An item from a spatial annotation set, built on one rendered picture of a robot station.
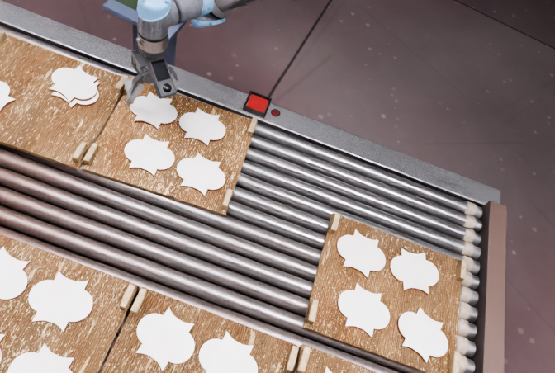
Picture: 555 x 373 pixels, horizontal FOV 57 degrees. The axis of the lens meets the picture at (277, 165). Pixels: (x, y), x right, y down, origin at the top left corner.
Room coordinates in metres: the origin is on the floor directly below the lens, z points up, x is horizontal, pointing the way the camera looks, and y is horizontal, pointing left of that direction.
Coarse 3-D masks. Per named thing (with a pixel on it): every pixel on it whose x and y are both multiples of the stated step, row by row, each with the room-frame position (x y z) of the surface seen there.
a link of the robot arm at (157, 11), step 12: (144, 0) 0.85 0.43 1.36; (156, 0) 0.86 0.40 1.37; (168, 0) 0.88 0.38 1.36; (144, 12) 0.83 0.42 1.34; (156, 12) 0.84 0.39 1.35; (168, 12) 0.87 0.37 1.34; (144, 24) 0.83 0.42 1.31; (156, 24) 0.84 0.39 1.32; (168, 24) 0.87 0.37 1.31; (144, 36) 0.83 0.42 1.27; (156, 36) 0.84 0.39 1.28
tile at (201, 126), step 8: (192, 112) 0.92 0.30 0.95; (200, 112) 0.93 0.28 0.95; (184, 120) 0.88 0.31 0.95; (192, 120) 0.89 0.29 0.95; (200, 120) 0.90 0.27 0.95; (208, 120) 0.91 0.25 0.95; (216, 120) 0.93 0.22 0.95; (184, 128) 0.85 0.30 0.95; (192, 128) 0.86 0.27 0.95; (200, 128) 0.88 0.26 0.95; (208, 128) 0.89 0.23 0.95; (216, 128) 0.90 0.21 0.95; (224, 128) 0.91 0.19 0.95; (192, 136) 0.84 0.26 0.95; (200, 136) 0.85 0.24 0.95; (208, 136) 0.86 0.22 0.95; (216, 136) 0.87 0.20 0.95
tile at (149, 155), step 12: (132, 144) 0.73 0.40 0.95; (144, 144) 0.75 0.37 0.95; (156, 144) 0.76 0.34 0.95; (132, 156) 0.70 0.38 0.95; (144, 156) 0.71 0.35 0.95; (156, 156) 0.73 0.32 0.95; (168, 156) 0.74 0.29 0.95; (132, 168) 0.67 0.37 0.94; (144, 168) 0.67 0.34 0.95; (156, 168) 0.69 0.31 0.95; (168, 168) 0.71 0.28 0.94
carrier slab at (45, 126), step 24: (0, 48) 0.86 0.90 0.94; (24, 48) 0.90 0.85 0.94; (0, 72) 0.79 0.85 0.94; (24, 72) 0.82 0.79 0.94; (48, 72) 0.85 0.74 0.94; (96, 72) 0.92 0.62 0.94; (24, 96) 0.74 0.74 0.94; (48, 96) 0.78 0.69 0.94; (120, 96) 0.88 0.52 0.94; (0, 120) 0.64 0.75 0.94; (24, 120) 0.67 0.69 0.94; (48, 120) 0.70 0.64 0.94; (72, 120) 0.73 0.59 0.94; (96, 120) 0.76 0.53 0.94; (24, 144) 0.60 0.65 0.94; (48, 144) 0.63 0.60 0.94; (72, 144) 0.66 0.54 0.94; (72, 168) 0.60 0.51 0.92
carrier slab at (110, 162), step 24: (120, 120) 0.79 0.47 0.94; (240, 120) 0.97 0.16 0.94; (120, 144) 0.72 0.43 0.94; (168, 144) 0.78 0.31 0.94; (192, 144) 0.82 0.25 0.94; (216, 144) 0.85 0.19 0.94; (240, 144) 0.89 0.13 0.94; (96, 168) 0.62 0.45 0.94; (120, 168) 0.65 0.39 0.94; (240, 168) 0.81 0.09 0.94; (168, 192) 0.64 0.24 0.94; (192, 192) 0.67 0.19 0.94; (216, 192) 0.70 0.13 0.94
